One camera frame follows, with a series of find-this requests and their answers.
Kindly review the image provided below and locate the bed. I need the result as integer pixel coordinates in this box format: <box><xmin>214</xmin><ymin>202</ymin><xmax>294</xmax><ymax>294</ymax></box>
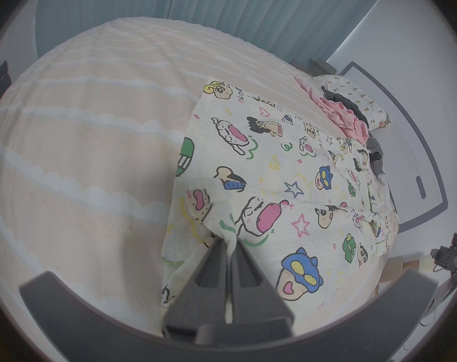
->
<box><xmin>0</xmin><ymin>15</ymin><xmax>449</xmax><ymax>338</ymax></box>

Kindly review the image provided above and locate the black garment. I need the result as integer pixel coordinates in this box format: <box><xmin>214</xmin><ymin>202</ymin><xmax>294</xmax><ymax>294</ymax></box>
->
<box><xmin>334</xmin><ymin>92</ymin><xmax>369</xmax><ymax>127</ymax></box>

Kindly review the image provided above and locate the blue-green curtain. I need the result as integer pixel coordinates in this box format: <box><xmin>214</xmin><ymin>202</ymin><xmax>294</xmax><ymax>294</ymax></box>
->
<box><xmin>34</xmin><ymin>0</ymin><xmax>389</xmax><ymax>67</ymax></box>

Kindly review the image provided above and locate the pink garment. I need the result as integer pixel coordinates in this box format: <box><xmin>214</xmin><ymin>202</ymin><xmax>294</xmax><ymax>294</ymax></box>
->
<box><xmin>294</xmin><ymin>75</ymin><xmax>369</xmax><ymax>144</ymax></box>

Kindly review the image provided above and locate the dark grey garment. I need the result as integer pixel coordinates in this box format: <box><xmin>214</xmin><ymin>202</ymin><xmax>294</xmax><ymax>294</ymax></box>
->
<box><xmin>321</xmin><ymin>85</ymin><xmax>342</xmax><ymax>102</ymax></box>

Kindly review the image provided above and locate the white printed pyjama top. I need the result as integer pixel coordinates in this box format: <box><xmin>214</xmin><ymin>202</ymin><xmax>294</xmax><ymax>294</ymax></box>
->
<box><xmin>161</xmin><ymin>81</ymin><xmax>400</xmax><ymax>314</ymax></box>

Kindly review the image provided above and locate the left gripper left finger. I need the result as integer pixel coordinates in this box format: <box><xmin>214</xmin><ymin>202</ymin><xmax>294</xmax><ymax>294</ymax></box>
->
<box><xmin>162</xmin><ymin>236</ymin><xmax>228</xmax><ymax>343</ymax></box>

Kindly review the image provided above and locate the white printed pillow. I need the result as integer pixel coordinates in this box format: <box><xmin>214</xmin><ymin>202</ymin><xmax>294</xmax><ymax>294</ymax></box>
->
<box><xmin>313</xmin><ymin>75</ymin><xmax>389</xmax><ymax>129</ymax></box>

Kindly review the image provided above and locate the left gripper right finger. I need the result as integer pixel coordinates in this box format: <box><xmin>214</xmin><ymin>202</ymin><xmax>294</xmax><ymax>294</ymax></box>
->
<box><xmin>232</xmin><ymin>241</ymin><xmax>296</xmax><ymax>333</ymax></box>

